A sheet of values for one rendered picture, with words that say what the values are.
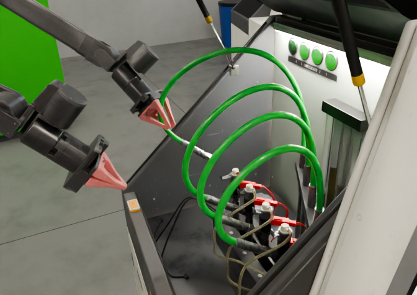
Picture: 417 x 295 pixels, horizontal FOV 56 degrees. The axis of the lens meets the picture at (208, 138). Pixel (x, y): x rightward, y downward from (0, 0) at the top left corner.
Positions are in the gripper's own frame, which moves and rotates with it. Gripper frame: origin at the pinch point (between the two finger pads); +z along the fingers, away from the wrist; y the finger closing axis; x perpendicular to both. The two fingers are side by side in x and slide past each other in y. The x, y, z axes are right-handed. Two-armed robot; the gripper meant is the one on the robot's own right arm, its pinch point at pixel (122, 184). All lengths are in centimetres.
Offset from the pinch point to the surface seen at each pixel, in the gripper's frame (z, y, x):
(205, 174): 10.9, 11.8, -1.0
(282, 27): 19, 44, 46
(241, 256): 35.8, -2.6, 5.4
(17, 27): -77, -95, 314
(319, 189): 30.0, 24.0, -3.4
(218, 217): 14.9, 9.7, -8.9
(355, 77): 12.8, 42.6, -11.8
